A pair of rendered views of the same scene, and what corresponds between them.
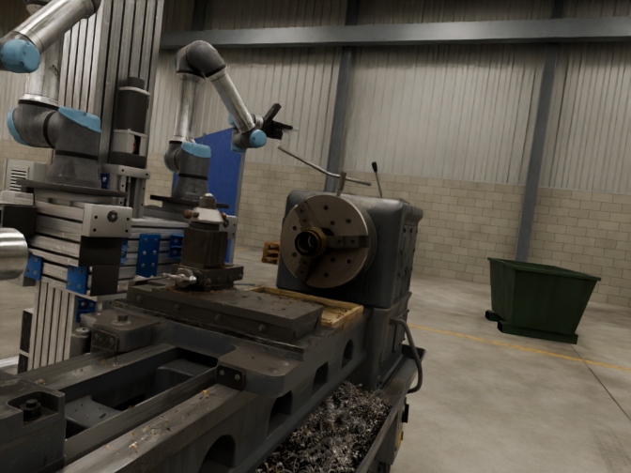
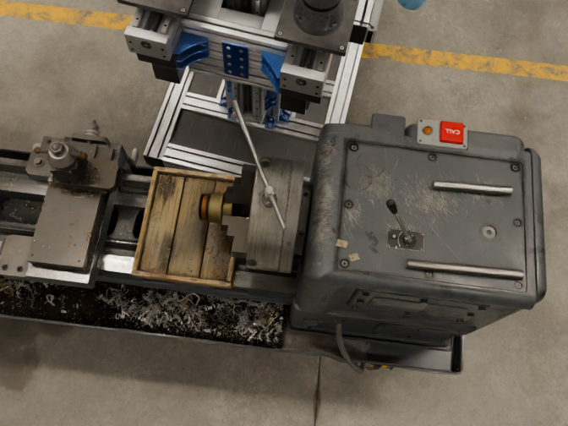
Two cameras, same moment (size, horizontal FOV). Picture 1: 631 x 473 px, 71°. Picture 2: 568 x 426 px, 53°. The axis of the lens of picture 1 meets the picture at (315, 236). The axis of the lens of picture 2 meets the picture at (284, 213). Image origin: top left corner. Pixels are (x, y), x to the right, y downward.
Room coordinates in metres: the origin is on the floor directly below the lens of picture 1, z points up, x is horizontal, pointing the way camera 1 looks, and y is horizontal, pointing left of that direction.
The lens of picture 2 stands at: (1.34, -0.58, 2.59)
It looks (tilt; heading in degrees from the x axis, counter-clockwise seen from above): 69 degrees down; 69
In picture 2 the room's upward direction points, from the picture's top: 7 degrees clockwise
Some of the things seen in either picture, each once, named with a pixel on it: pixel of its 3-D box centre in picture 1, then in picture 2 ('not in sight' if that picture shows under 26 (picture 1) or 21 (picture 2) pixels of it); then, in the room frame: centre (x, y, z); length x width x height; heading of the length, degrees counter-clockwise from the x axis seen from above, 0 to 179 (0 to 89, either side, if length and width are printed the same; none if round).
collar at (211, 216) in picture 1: (206, 215); (60, 153); (0.98, 0.25, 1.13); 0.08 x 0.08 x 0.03
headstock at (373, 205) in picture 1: (354, 243); (412, 228); (1.89, -0.17, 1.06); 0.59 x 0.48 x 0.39; 159
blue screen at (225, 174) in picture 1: (197, 198); not in sight; (7.98, 2.20, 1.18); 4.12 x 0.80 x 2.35; 31
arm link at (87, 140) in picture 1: (77, 130); not in sight; (1.36, 0.77, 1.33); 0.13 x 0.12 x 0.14; 83
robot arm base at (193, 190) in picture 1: (192, 187); (319, 4); (1.80, 0.52, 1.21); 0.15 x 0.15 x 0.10
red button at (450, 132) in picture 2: not in sight; (451, 133); (2.01, 0.00, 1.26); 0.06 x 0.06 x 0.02; 69
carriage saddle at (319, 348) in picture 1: (209, 332); (62, 208); (0.91, 0.19, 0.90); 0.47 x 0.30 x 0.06; 69
